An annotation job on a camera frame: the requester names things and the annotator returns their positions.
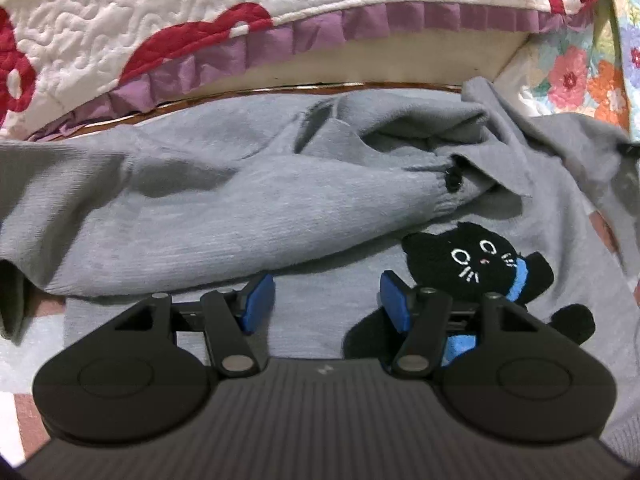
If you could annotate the floral patchwork quilt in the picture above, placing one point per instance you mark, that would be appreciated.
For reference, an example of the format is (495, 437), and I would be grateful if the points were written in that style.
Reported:
(570, 75)

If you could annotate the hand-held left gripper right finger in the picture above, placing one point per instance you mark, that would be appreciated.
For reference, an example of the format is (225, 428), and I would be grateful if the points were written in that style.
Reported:
(392, 306)

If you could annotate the pink white checkered mat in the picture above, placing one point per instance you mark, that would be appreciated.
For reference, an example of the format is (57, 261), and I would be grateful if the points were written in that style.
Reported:
(25, 360)

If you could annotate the white quilted bedspread red print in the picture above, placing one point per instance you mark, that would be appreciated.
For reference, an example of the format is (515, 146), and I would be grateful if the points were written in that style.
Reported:
(150, 5)

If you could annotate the cream mattress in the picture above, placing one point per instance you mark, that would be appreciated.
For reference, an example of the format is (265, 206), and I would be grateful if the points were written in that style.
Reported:
(350, 67)

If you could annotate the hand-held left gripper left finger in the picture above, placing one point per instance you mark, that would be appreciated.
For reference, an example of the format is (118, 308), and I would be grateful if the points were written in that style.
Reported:
(260, 296)

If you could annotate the brown wooden bed frame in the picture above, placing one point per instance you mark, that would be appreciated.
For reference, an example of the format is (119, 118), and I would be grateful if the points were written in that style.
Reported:
(390, 87)

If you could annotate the grey sweater with black cat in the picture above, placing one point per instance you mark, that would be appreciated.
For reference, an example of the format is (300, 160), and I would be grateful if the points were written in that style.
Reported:
(200, 220)

